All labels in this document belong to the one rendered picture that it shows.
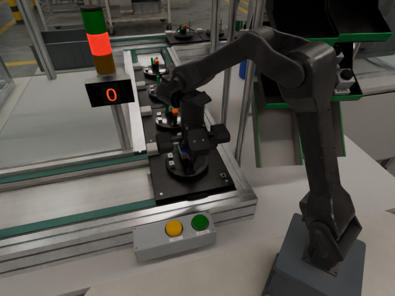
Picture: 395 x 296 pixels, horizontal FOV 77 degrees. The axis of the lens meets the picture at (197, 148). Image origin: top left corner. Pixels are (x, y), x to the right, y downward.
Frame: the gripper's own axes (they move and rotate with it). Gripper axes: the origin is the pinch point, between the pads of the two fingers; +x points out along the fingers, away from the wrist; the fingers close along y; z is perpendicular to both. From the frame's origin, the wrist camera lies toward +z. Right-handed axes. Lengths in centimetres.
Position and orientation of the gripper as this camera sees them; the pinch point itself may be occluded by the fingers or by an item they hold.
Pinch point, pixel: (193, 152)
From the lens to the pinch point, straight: 67.5
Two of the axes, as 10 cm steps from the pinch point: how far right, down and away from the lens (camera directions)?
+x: 0.1, 7.7, 6.4
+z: 2.5, 6.2, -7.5
